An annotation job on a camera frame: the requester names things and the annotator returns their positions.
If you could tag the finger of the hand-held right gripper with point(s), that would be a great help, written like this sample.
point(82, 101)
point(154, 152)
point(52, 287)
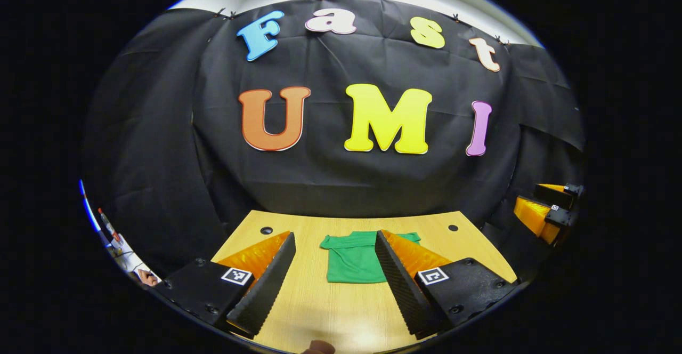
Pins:
point(554, 195)
point(558, 218)

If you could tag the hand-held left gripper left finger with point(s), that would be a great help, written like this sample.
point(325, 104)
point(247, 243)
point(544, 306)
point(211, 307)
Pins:
point(266, 290)

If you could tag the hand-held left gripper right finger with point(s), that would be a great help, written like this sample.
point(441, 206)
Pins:
point(399, 284)

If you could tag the green T-shirt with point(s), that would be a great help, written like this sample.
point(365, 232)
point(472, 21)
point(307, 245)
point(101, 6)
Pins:
point(351, 260)

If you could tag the black backdrop cloth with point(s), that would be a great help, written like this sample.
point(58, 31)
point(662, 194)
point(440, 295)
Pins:
point(330, 183)

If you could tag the white and red clutter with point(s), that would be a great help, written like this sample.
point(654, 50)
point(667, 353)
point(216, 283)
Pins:
point(125, 255)

